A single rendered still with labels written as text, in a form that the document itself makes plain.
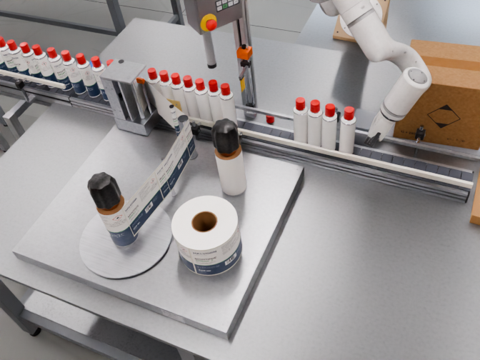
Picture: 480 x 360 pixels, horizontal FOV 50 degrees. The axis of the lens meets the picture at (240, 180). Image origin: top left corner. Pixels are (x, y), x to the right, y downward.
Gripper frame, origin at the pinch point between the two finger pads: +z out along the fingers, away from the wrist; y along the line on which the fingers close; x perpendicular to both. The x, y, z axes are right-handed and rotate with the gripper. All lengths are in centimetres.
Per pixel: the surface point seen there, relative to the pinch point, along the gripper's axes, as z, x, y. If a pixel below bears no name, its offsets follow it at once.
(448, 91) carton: -18.8, 14.6, -17.4
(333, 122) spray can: -1.0, -14.3, 1.5
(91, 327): 104, -64, 73
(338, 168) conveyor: 14.4, -4.4, 5.3
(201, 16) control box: -16, -69, 0
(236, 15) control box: -14, -60, -10
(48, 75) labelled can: 50, -131, 2
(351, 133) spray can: 0.0, -7.2, 1.3
